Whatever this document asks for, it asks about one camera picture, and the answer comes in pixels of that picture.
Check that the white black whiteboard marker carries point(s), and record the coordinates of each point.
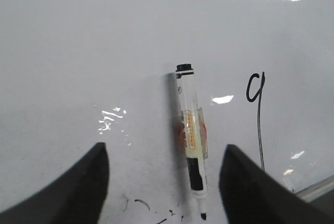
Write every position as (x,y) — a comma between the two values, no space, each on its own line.
(195,150)

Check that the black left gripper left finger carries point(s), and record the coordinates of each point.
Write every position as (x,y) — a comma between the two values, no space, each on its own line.
(77,196)

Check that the white whiteboard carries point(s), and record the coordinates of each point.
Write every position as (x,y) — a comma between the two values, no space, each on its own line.
(78,72)

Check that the aluminium whiteboard tray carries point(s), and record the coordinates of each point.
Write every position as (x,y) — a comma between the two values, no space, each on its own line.
(316,190)

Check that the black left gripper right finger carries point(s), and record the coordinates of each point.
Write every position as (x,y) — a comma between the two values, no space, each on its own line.
(250,195)

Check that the red round magnet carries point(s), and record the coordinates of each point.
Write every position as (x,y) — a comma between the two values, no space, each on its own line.
(203,135)

